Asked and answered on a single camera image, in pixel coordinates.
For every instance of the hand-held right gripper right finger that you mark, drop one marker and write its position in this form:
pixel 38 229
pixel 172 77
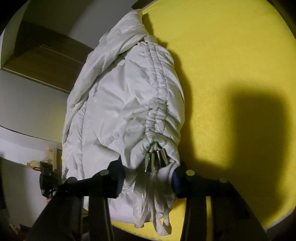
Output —
pixel 176 185

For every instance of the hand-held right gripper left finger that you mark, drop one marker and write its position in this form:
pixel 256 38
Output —
pixel 118 183

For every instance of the white puffer jacket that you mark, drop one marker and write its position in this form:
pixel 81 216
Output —
pixel 120 104

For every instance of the wooden shelf unit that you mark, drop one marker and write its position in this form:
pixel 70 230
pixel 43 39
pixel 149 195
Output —
pixel 55 157

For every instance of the black bag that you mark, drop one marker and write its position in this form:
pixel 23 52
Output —
pixel 48 182

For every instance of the brown wooden door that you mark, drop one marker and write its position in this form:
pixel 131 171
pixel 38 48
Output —
pixel 46 62

